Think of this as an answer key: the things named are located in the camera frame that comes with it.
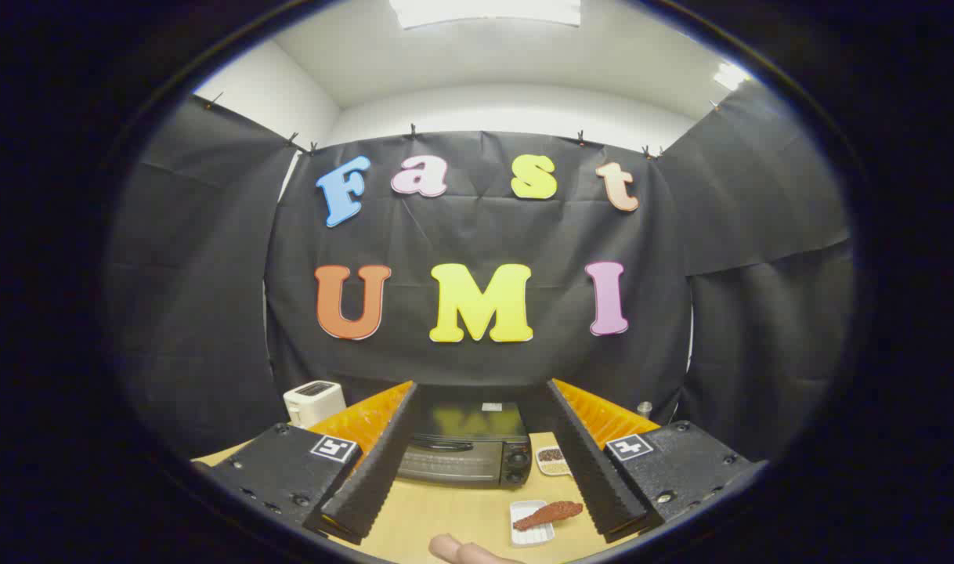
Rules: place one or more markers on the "white ribbed tray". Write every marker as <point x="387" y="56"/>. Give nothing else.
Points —
<point x="533" y="537"/>

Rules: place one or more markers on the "white divided dish with beans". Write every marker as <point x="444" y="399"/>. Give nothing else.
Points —
<point x="554" y="464"/>

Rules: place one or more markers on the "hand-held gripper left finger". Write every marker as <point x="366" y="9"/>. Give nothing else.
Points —
<point x="371" y="470"/>

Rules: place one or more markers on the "large ceiling light panel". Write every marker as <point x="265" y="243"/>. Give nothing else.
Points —
<point x="485" y="11"/>

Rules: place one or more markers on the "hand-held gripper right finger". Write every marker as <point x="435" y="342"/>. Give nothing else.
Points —
<point x="590" y="470"/>

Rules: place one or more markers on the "small clear bottle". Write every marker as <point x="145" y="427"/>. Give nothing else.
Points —
<point x="644" y="409"/>

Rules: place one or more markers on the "white bread toaster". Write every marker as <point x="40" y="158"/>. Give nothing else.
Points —
<point x="312" y="403"/>

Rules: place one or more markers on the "black toaster oven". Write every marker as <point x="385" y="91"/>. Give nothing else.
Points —
<point x="461" y="462"/>

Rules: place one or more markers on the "small ceiling light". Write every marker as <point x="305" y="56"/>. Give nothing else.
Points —
<point x="730" y="76"/>

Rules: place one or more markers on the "reddish brown meat piece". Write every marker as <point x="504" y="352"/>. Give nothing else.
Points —
<point x="547" y="515"/>

